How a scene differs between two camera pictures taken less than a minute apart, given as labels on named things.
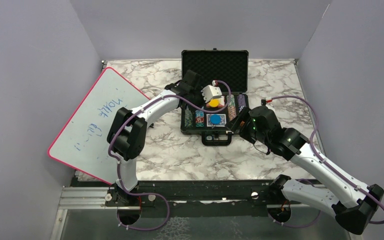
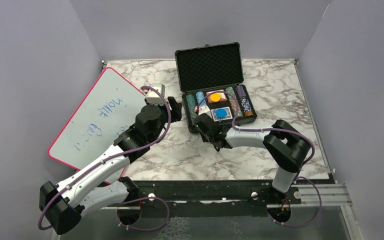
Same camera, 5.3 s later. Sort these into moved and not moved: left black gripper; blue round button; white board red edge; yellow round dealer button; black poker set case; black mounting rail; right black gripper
Moved: left black gripper; blue round button; right black gripper; yellow round dealer button
Not moved: black poker set case; black mounting rail; white board red edge
